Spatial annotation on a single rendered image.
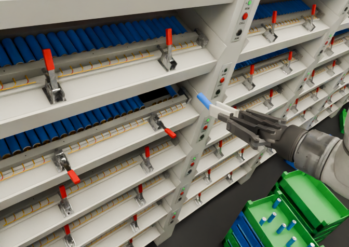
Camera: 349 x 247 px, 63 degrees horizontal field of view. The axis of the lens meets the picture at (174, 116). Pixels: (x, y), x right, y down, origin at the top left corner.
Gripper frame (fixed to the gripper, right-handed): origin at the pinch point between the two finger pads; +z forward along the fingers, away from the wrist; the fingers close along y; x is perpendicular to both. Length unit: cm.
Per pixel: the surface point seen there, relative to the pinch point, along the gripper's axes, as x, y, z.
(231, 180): 82, -62, 31
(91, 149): 6.6, 28.2, 17.3
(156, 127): 6.8, 10.1, 14.5
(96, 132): 3.3, 25.8, 18.2
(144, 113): 3.4, 11.4, 17.8
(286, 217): 73, -51, -7
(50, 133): 1.6, 34.8, 22.5
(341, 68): 28, -146, 15
